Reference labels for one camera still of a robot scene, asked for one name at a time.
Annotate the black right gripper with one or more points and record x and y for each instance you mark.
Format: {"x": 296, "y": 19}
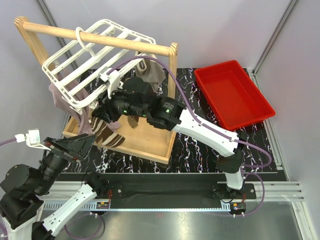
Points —
{"x": 105, "y": 109}

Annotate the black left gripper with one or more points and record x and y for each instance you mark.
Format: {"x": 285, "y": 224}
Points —
{"x": 74, "y": 148}

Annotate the brown striped sock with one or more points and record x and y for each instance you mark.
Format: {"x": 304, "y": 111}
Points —
{"x": 105, "y": 133}
{"x": 133, "y": 121}

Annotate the wooden clothes rack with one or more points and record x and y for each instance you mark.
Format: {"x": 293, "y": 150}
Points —
{"x": 144, "y": 141}

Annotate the white plastic clip hanger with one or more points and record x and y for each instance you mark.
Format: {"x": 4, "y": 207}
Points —
{"x": 83, "y": 60}

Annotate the grey cream sock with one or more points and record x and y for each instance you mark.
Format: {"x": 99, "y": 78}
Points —
{"x": 151, "y": 72}

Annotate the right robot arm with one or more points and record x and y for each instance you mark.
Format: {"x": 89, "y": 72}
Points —
{"x": 136, "y": 98}

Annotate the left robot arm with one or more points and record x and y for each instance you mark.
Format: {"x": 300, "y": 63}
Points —
{"x": 21, "y": 207}

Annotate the mauve hanging cloth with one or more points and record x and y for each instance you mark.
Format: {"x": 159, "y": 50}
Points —
{"x": 82, "y": 119}

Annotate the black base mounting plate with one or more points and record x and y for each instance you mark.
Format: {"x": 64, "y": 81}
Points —
{"x": 173, "y": 189}

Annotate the red plastic bin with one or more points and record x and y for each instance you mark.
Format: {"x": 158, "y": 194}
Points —
{"x": 233, "y": 97}

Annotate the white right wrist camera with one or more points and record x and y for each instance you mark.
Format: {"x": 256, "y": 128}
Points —
{"x": 111, "y": 79}

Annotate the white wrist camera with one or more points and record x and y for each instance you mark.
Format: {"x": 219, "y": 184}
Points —
{"x": 111, "y": 79}
{"x": 31, "y": 138}

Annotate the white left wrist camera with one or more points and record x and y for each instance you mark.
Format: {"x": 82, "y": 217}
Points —
{"x": 31, "y": 138}

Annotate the white slotted cable duct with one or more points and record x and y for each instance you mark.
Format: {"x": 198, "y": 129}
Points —
{"x": 100, "y": 206}

